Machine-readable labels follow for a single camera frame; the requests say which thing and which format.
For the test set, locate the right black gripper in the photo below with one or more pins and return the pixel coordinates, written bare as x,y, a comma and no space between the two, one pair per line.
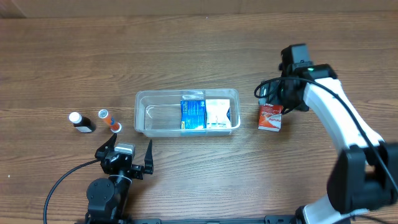
272,94

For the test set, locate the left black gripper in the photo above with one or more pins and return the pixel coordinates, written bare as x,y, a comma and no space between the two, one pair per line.
141,170

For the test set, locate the orange tube white cap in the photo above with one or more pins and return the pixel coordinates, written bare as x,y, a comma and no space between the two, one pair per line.
108,119

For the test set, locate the red medicine box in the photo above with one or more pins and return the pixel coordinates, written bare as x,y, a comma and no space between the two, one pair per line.
270,117

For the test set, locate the dark bottle white cap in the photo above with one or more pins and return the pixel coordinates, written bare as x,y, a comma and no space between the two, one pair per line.
81,123

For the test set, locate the white medicine box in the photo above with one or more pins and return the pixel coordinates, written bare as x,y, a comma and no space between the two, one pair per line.
218,114

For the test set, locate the clear plastic container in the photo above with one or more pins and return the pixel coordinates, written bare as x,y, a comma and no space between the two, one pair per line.
158,112

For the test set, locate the blue medicine box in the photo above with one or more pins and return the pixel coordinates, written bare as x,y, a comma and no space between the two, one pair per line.
193,114

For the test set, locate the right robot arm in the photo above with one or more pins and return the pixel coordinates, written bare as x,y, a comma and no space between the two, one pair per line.
364,177

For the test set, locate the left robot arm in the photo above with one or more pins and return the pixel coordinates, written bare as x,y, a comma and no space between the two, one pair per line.
107,197

